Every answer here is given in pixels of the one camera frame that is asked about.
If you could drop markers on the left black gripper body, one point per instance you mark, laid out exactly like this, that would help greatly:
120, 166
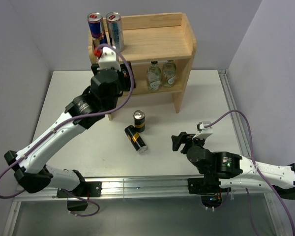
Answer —
115, 98

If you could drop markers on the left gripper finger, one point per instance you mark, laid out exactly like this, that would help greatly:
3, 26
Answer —
126, 76
95, 68

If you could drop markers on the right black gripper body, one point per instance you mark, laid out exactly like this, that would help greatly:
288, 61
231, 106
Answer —
199, 142

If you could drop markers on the clear glass bottle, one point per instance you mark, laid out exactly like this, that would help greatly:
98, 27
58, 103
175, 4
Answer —
168, 73
153, 76

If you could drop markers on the blue silver Red Bull can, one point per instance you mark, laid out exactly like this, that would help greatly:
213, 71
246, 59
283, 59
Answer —
96, 26

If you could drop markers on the black yellow can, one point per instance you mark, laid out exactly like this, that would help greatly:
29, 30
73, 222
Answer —
135, 139
139, 120

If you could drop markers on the silver light-blue energy can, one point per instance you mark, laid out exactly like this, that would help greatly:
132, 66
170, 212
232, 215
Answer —
114, 25

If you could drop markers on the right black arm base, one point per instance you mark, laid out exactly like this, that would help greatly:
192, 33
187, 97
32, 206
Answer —
212, 195

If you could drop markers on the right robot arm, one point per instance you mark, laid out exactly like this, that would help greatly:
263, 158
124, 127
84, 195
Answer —
222, 171

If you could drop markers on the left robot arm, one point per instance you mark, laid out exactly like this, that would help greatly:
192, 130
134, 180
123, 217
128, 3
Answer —
30, 167

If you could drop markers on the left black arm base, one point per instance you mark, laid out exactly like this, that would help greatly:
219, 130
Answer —
88, 190

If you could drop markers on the wooden two-tier shelf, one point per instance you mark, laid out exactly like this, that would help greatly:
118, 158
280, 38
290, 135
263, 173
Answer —
159, 37

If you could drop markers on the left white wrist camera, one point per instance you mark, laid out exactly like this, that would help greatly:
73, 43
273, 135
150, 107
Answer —
107, 59

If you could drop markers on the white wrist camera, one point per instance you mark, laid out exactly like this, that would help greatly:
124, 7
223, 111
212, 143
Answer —
107, 59
205, 130

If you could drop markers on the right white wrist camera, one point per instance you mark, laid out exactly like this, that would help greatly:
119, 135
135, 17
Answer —
205, 130

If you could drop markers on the aluminium mounting rail frame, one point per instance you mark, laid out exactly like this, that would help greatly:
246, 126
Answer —
142, 194

